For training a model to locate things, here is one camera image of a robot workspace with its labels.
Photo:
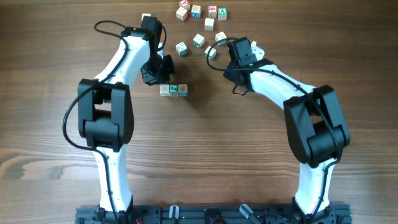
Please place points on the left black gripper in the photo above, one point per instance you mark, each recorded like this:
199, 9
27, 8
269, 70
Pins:
158, 73

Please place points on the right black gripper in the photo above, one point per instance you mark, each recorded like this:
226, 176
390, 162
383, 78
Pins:
237, 78

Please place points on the yellow edged wooden block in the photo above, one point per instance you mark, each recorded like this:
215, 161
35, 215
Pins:
164, 90

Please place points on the green letter J block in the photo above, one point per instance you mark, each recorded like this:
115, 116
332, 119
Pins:
173, 90

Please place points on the blue edged picture block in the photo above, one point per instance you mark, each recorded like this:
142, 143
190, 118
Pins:
182, 90

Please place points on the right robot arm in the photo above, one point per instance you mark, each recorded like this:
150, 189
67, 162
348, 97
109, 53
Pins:
316, 128

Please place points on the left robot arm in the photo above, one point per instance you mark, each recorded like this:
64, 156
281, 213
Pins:
106, 119

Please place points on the green edged block lower left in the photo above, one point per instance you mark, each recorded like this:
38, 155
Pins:
181, 49

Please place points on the green edged block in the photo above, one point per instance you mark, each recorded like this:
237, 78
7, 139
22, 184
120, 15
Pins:
181, 49
198, 41
210, 53
221, 38

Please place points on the green edged block lower right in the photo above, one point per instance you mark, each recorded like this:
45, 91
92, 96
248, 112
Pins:
210, 53

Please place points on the green edged block middle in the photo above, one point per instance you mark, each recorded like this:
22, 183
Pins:
198, 41

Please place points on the plain wooden block far left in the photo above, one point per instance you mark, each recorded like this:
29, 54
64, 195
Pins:
145, 15

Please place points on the plain wooden block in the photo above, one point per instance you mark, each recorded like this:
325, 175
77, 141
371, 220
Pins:
145, 15
209, 24

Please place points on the plain wooden block centre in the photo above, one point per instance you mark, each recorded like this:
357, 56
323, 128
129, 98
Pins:
209, 24

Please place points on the red edged wooden block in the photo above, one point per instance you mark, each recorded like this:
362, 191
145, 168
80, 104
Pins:
182, 13

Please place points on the green letter A block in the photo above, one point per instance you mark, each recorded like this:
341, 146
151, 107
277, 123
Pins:
222, 13

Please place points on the red number 6 block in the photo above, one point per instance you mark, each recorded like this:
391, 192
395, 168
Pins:
212, 11

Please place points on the blue X letter block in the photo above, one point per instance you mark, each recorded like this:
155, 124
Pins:
196, 11

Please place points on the red letter block top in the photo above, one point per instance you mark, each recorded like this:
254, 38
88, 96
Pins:
184, 4

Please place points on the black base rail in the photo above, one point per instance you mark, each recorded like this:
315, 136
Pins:
277, 213

